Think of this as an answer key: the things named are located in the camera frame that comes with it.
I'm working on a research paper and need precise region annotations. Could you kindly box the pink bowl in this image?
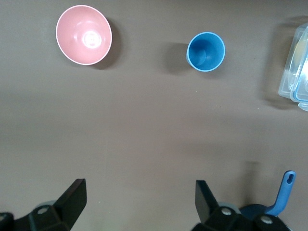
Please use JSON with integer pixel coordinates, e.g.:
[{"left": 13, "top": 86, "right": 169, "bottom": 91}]
[{"left": 55, "top": 4, "right": 113, "bottom": 66}]

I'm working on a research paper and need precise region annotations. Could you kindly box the dark blue pot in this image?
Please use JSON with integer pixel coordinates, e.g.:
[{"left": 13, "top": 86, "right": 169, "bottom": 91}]
[{"left": 240, "top": 170, "right": 296, "bottom": 218}]

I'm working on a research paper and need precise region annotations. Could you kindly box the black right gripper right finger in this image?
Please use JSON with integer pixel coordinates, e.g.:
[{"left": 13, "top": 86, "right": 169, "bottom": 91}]
[{"left": 192, "top": 180, "right": 289, "bottom": 231}]

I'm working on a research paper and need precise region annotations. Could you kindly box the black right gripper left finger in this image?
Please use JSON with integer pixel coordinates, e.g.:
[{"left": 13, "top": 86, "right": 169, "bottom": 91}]
[{"left": 0, "top": 178, "right": 87, "bottom": 231}]

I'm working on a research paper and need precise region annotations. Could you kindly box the yellow food item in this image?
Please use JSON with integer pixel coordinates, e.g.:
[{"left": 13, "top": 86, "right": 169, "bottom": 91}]
[{"left": 295, "top": 36, "right": 308, "bottom": 63}]

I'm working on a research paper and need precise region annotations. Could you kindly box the blue cup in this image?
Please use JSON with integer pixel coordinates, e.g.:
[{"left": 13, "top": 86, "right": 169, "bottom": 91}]
[{"left": 185, "top": 31, "right": 226, "bottom": 72}]

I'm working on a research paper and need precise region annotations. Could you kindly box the clear plastic food container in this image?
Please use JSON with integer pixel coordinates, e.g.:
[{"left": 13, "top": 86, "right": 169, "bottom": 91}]
[{"left": 278, "top": 23, "right": 308, "bottom": 110}]

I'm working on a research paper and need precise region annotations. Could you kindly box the brown table cover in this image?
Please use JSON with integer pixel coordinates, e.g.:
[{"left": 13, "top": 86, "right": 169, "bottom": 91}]
[{"left": 0, "top": 0, "right": 308, "bottom": 231}]

